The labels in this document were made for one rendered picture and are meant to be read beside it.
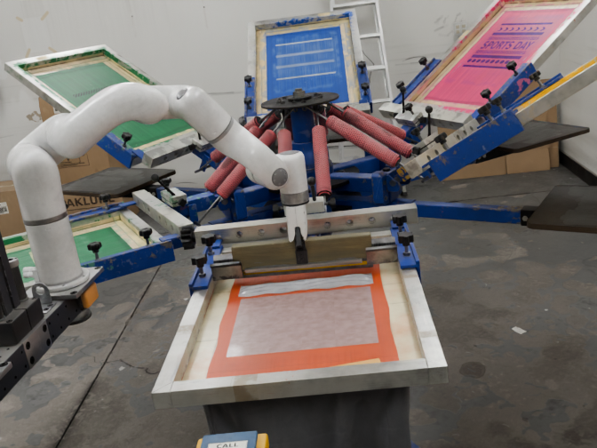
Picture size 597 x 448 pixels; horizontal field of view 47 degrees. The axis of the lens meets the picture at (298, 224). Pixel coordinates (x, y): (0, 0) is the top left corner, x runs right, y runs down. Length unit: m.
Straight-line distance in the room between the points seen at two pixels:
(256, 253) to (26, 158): 0.66
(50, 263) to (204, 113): 0.49
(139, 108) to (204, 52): 4.43
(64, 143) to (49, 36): 4.77
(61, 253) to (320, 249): 0.68
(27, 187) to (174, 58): 4.55
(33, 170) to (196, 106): 0.39
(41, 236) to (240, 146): 0.50
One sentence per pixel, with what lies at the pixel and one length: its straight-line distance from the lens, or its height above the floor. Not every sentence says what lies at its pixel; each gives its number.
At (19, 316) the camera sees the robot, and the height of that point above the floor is 1.17.
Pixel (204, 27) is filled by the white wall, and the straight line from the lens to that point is 5.99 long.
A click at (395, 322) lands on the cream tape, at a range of 1.63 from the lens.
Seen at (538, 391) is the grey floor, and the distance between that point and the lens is 3.14.
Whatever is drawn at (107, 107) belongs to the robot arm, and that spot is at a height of 1.51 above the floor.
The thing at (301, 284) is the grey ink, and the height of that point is 0.96.
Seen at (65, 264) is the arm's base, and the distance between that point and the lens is 1.64.
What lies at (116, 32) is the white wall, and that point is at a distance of 6.16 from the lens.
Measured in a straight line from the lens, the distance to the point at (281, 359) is 1.53.
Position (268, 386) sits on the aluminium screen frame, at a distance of 1.40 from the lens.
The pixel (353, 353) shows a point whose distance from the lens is 1.52.
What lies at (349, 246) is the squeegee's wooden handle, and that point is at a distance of 1.88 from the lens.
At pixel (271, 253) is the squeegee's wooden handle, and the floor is 1.04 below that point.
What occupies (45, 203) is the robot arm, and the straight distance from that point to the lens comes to 1.60.
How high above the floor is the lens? 1.71
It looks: 19 degrees down
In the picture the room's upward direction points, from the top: 8 degrees counter-clockwise
